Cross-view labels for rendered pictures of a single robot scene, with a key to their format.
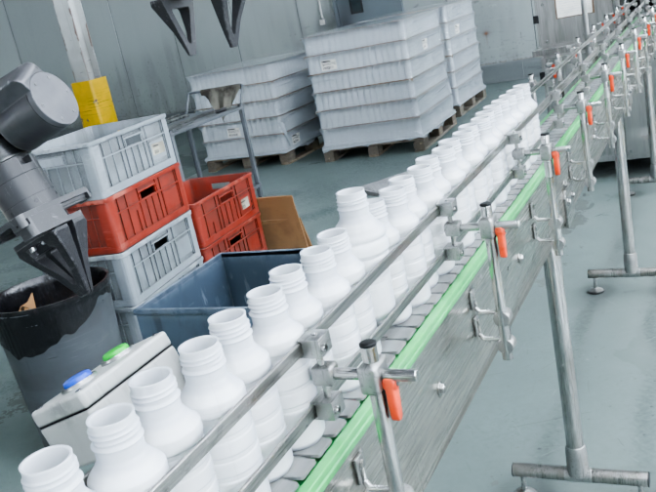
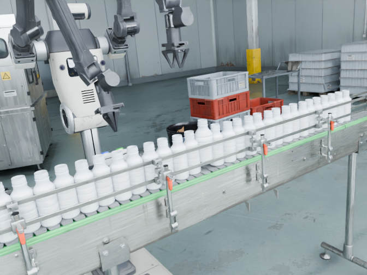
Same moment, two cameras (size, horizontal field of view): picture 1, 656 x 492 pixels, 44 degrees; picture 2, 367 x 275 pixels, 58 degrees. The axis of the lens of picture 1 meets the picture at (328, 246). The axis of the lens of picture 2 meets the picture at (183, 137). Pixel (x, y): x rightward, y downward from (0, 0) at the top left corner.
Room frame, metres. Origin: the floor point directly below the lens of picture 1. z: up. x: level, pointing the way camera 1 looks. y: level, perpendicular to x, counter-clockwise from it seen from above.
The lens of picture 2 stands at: (-0.15, -0.57, 1.48)
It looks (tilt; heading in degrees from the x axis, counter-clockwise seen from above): 16 degrees down; 29
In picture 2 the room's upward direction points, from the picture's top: 5 degrees counter-clockwise
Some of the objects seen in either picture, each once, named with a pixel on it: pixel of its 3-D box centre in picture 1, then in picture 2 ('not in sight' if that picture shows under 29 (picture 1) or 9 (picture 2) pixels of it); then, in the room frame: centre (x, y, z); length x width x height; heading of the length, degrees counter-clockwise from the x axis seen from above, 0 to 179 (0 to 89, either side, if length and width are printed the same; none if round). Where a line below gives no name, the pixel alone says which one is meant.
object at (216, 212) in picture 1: (195, 211); (256, 110); (4.07, 0.63, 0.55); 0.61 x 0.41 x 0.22; 155
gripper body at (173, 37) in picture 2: not in sight; (173, 37); (1.05, 0.09, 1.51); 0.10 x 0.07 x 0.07; 61
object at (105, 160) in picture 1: (97, 159); (218, 84); (3.40, 0.87, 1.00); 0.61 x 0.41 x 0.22; 159
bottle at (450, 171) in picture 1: (450, 197); (268, 129); (1.28, -0.21, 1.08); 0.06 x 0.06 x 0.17
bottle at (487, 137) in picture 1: (485, 161); (302, 118); (1.49, -0.32, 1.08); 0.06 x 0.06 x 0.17
